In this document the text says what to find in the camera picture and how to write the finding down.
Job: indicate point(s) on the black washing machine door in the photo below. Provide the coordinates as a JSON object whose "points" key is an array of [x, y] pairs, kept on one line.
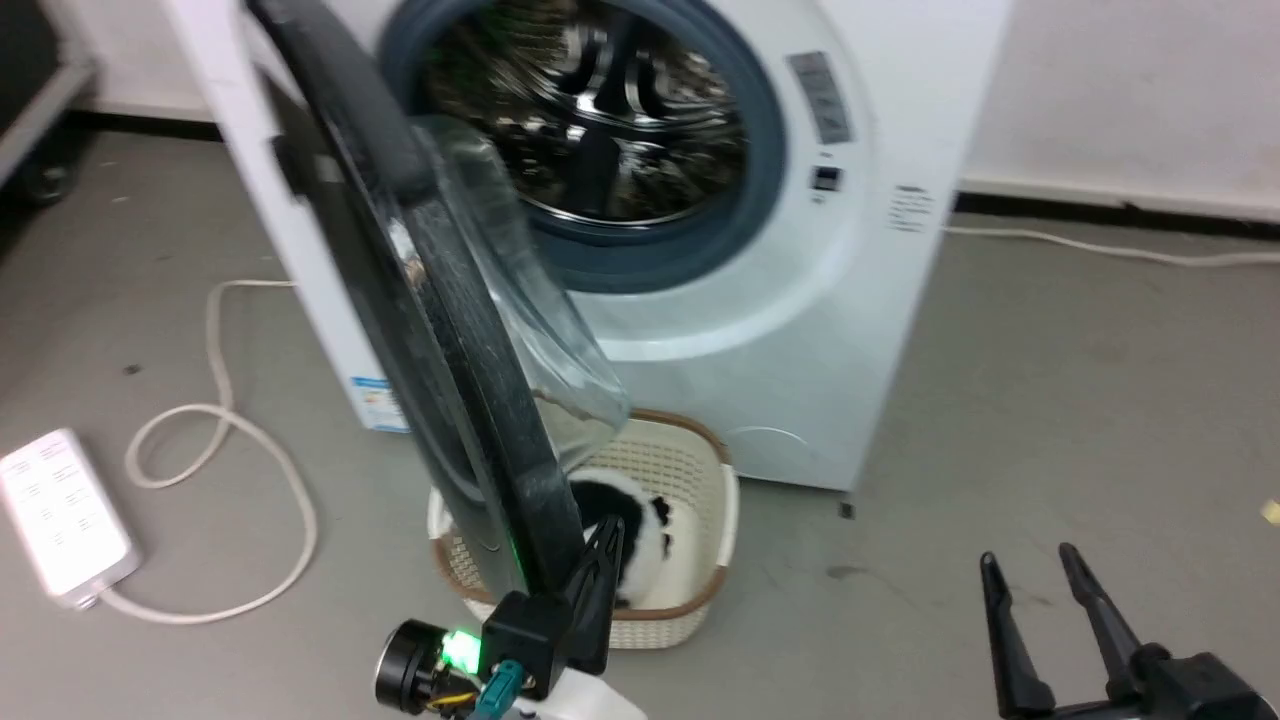
{"points": [[460, 330]]}

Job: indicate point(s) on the black cylindrical wrist module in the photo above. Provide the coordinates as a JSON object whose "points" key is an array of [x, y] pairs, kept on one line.
{"points": [[405, 665]]}

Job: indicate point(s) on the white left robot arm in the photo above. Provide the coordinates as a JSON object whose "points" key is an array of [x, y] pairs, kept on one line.
{"points": [[590, 705]]}

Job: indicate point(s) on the white power strip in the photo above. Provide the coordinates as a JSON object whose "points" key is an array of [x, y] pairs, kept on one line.
{"points": [[60, 515]]}

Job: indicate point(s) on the black wheeled case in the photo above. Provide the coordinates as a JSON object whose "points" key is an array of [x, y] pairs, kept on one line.
{"points": [[20, 50]]}

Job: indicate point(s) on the white front-load washing machine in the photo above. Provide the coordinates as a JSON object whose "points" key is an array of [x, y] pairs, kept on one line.
{"points": [[850, 350]]}

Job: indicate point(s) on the black and white plush toy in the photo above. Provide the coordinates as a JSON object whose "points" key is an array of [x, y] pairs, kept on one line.
{"points": [[650, 570]]}

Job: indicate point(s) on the small yellow floor scrap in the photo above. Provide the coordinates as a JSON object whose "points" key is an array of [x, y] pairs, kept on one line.
{"points": [[1271, 512]]}

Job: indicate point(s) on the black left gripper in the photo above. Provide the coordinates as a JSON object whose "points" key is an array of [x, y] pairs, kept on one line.
{"points": [[522, 640]]}

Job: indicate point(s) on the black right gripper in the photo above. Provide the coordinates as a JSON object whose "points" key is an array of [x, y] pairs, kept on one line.
{"points": [[1190, 695]]}

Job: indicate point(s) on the cream plastic laundry basket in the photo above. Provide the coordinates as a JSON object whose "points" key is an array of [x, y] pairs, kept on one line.
{"points": [[690, 470]]}

